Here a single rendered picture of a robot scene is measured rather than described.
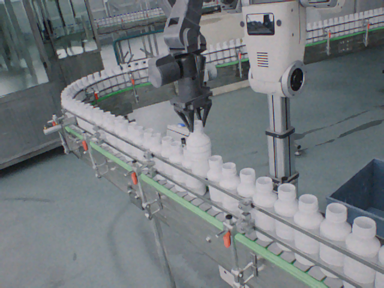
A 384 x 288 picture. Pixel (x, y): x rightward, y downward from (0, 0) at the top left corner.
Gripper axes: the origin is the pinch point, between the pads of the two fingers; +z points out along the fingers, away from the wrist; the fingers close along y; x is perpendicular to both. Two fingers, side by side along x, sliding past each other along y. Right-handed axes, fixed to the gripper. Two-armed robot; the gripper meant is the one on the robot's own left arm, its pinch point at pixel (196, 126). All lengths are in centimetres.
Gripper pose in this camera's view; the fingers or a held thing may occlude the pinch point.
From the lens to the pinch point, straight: 91.8
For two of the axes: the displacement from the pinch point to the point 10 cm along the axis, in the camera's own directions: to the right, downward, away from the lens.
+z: 1.7, 8.9, 4.3
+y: 7.7, -3.9, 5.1
